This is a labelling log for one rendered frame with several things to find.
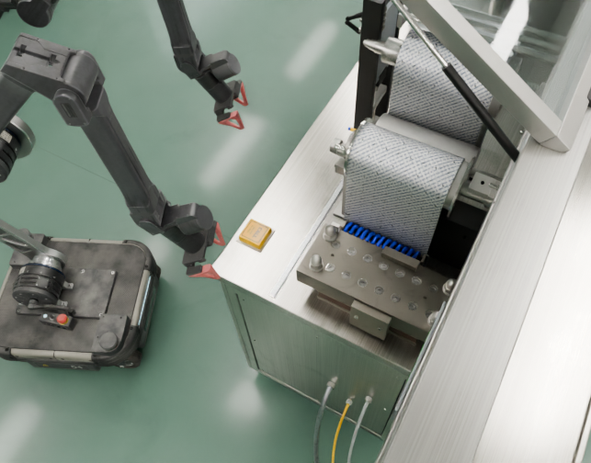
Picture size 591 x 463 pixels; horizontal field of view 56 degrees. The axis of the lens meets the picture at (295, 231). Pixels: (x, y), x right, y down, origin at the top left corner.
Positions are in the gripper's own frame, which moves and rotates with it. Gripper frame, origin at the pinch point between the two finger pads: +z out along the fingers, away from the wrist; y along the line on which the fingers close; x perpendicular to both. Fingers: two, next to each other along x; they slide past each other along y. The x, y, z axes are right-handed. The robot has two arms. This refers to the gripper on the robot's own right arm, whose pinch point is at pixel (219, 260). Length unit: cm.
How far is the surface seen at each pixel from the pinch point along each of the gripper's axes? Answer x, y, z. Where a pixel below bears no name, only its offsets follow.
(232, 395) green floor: 60, -6, 86
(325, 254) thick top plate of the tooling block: -22.6, 4.1, 14.8
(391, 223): -39.8, 10.0, 17.0
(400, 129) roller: -48, 29, 5
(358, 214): -31.6, 13.8, 14.9
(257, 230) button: 0.0, 17.0, 14.1
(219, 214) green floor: 76, 82, 77
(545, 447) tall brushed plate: -71, -49, -5
